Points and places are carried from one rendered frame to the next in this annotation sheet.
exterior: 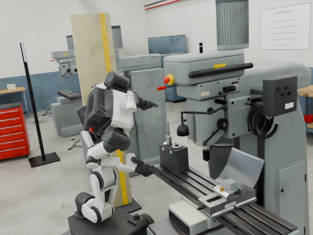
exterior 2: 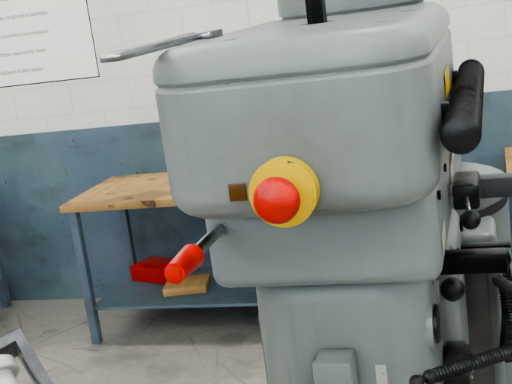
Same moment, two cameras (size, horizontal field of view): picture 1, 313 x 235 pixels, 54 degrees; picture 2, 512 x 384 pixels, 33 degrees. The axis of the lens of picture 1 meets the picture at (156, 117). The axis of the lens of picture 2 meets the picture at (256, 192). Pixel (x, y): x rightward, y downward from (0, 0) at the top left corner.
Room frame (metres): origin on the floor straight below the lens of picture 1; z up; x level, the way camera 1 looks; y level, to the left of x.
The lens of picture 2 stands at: (1.29, 0.44, 1.93)
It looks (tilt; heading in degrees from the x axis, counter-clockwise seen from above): 13 degrees down; 314
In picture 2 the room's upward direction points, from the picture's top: 8 degrees counter-clockwise
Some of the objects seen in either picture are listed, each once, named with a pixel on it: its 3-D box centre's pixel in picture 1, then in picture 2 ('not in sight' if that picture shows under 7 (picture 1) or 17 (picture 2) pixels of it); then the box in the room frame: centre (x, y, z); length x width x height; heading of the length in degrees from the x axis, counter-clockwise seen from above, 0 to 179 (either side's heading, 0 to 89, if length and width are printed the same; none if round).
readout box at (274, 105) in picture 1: (280, 95); not in sight; (1.71, -0.72, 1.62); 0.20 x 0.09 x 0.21; 117
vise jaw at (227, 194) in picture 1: (223, 192); not in sight; (1.64, -0.36, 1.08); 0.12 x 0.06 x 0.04; 26
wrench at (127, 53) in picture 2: (168, 54); (164, 43); (1.91, -0.11, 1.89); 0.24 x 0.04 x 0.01; 116
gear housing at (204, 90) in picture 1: (208, 86); (344, 199); (1.89, -0.34, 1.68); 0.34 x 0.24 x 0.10; 117
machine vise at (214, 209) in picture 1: (227, 196); not in sight; (1.65, -0.38, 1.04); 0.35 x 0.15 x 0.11; 116
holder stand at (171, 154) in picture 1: (173, 155); not in sight; (2.26, -0.11, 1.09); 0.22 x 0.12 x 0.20; 34
